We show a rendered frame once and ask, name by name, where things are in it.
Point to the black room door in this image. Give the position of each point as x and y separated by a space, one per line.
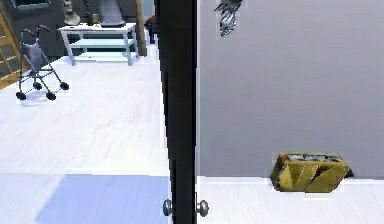
180 83

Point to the silver round door knob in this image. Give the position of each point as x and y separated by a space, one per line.
202 208
167 207

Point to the white shelf table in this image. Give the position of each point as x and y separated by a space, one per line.
100 41

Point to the yellow box-shaped bag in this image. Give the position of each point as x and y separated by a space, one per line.
310 172

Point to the grey lamp base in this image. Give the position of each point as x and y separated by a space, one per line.
71 15

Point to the grey wheeled walker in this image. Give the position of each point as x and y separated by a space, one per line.
35 63

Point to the brown wooden post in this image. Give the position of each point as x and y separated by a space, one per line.
141 26

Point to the wooden lattice frame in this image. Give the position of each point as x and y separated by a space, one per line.
7 53

